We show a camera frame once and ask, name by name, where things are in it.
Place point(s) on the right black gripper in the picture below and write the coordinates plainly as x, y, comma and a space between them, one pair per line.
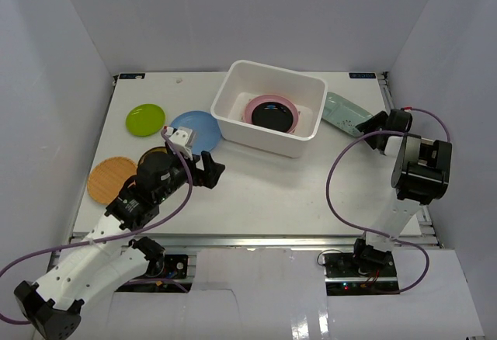
380, 119

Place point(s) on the woven bamboo round plate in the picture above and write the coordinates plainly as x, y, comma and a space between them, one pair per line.
107, 178

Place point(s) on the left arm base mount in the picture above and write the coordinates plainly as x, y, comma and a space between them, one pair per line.
165, 276

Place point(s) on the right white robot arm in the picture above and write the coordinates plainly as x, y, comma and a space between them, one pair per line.
420, 175

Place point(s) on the pale green rectangular dish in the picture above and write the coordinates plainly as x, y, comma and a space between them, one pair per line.
344, 114

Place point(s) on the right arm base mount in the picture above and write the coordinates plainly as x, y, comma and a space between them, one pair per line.
343, 278

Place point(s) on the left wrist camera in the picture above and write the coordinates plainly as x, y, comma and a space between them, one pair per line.
180, 139

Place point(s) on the pink round plate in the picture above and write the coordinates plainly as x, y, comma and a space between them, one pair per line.
246, 115

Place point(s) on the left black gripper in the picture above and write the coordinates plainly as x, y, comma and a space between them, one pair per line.
198, 169

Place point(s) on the small black plate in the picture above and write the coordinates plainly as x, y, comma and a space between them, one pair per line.
274, 116

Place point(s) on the white plastic bin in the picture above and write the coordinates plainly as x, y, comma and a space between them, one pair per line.
247, 79

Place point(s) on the blue round plate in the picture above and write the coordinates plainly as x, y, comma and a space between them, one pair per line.
208, 134

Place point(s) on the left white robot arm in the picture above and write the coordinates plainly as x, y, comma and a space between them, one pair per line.
110, 255

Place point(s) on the yellow patterned dark-rimmed plate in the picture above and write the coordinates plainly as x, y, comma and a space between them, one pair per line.
161, 149

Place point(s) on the green round plate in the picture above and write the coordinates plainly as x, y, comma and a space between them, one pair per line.
145, 120

